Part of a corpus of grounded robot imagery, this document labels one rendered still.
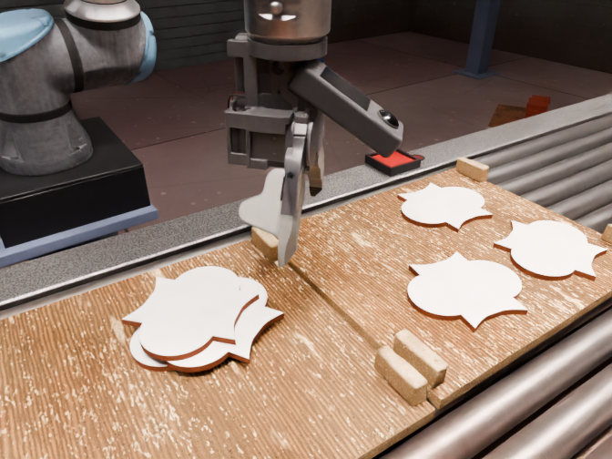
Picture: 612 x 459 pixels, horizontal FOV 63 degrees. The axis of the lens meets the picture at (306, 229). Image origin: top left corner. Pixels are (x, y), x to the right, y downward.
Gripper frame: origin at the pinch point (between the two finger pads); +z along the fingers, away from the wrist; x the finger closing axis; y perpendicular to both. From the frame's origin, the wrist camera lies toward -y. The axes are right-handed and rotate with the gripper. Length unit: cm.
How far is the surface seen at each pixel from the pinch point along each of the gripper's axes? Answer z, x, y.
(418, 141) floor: 105, -292, -18
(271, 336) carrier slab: 9.3, 7.6, 1.9
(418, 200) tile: 8.4, -25.3, -12.6
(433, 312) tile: 8.1, 0.9, -14.9
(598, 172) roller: 11, -49, -45
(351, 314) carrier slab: 9.1, 2.3, -6.0
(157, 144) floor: 109, -247, 159
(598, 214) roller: 10, -32, -41
